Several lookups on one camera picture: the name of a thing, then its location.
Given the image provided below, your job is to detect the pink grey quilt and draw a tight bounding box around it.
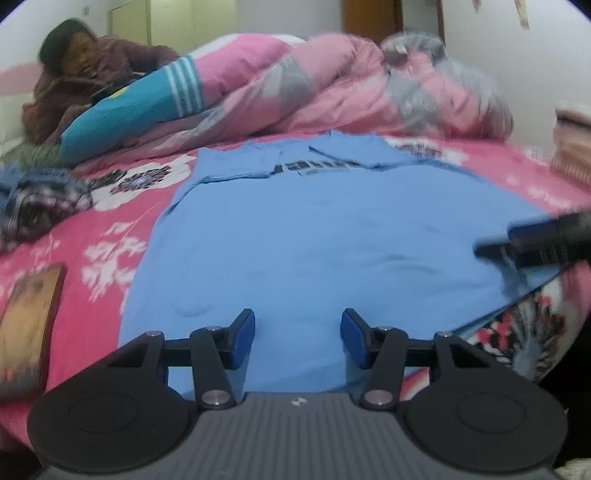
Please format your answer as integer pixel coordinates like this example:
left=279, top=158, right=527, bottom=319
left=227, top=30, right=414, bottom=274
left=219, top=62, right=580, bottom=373
left=82, top=32, right=515, bottom=153

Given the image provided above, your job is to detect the pile of jeans and plaid clothes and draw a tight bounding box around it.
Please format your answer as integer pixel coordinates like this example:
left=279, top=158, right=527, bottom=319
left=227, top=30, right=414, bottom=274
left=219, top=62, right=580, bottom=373
left=1, top=164, right=93, bottom=254

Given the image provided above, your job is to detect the stack of folded pink clothes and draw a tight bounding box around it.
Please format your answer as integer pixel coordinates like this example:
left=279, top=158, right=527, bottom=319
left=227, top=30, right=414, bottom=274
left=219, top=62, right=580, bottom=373
left=551, top=102, right=591, bottom=187

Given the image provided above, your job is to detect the green patterned pillow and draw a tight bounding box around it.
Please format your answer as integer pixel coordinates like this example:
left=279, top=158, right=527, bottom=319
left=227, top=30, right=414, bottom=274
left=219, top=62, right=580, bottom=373
left=1, top=143, right=62, bottom=170

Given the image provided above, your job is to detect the wooden door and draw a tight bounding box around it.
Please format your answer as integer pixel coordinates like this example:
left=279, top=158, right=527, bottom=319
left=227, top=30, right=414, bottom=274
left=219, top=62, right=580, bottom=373
left=342, top=0, right=404, bottom=42

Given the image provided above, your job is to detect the pink floral bed blanket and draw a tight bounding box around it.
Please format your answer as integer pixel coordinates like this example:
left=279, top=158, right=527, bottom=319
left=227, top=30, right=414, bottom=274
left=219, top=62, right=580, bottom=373
left=0, top=133, right=591, bottom=453

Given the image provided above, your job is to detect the white pink bed headboard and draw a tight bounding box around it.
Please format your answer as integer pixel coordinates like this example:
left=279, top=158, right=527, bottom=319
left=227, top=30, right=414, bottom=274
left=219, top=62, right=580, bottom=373
left=0, top=63, right=42, bottom=154

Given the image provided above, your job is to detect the smartphone with lit screen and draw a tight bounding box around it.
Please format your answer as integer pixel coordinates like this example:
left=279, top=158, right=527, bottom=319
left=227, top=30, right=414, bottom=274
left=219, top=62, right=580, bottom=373
left=1, top=264, right=66, bottom=402

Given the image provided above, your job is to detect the wall hook rack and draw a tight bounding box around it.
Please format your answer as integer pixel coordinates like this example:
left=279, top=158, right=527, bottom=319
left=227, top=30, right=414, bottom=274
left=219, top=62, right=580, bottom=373
left=471, top=0, right=530, bottom=30

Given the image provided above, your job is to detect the dark framed wall mirror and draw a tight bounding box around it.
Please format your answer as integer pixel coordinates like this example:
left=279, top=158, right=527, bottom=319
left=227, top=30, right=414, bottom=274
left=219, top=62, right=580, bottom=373
left=401, top=0, right=445, bottom=41

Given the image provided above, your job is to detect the person in maroon jacket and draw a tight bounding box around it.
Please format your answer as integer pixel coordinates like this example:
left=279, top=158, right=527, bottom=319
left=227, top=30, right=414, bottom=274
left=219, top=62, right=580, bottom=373
left=22, top=18, right=179, bottom=145

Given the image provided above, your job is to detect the pale yellow wardrobe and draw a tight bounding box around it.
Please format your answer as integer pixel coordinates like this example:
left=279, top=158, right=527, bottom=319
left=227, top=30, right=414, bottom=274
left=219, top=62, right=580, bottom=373
left=107, top=0, right=238, bottom=54

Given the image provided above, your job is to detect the teal pink striped pillow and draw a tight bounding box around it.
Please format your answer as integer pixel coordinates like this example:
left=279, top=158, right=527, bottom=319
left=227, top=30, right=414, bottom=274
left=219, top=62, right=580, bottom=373
left=58, top=33, right=304, bottom=168

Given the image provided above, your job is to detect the light blue t-shirt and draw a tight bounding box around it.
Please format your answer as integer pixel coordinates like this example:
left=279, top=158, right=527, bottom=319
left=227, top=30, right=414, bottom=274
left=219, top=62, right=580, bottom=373
left=119, top=132, right=566, bottom=392

